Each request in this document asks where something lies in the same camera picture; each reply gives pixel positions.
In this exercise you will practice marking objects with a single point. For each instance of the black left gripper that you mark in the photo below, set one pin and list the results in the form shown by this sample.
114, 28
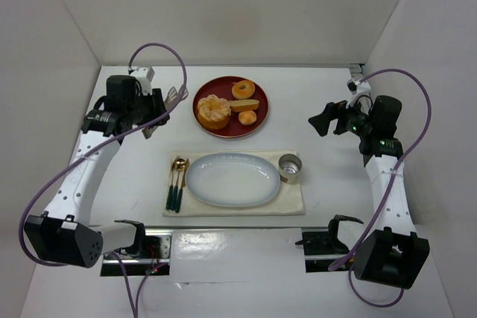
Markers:
156, 106

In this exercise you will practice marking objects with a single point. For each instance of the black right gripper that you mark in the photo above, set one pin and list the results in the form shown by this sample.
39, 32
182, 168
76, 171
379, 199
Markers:
339, 117

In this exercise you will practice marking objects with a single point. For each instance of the stainless steel tongs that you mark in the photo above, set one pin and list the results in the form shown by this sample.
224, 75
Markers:
171, 97

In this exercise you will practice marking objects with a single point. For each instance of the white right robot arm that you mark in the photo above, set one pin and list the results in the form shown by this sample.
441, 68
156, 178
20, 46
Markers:
388, 251

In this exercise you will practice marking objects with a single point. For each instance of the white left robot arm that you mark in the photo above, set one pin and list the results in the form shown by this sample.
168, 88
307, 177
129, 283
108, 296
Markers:
61, 235

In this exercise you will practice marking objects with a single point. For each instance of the sliced bread loaf piece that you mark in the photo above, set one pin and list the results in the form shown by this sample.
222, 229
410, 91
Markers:
244, 105

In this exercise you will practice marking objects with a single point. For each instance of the steel cup with cork base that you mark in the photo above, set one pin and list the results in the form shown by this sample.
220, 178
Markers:
290, 166

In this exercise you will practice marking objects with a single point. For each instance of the sugared twisted donut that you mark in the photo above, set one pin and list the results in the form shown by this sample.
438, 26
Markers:
213, 108

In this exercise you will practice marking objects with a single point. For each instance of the orange round cake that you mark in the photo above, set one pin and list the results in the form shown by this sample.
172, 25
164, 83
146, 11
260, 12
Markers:
213, 120

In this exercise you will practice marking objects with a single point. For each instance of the dark red round tray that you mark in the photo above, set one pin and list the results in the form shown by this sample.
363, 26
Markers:
222, 87

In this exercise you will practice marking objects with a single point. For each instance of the small round bun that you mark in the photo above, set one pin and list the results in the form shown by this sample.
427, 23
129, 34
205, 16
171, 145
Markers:
247, 118

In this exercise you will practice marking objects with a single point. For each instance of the cream cloth placemat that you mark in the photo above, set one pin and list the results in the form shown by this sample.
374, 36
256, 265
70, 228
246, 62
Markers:
287, 202

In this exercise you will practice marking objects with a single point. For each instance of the pale blue oval plate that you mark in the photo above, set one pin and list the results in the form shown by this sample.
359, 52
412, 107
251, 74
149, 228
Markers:
233, 180

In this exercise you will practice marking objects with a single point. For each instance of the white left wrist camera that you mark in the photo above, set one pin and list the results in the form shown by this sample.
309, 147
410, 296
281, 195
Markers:
144, 75

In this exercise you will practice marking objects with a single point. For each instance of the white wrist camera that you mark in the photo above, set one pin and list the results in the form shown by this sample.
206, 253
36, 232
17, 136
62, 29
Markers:
357, 87
144, 75

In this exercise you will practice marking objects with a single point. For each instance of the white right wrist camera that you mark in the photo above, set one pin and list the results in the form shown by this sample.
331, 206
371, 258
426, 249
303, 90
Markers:
357, 87

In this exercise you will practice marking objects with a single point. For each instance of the gold spoon green handle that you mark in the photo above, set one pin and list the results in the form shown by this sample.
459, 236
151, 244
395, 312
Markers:
179, 166

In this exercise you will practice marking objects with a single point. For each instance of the plain ring donut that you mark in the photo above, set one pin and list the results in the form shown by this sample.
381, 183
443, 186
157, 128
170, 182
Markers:
244, 89

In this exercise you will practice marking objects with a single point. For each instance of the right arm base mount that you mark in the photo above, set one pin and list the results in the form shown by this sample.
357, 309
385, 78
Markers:
319, 250

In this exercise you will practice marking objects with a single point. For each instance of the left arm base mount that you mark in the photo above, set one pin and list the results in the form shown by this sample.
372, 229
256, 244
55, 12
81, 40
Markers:
152, 259

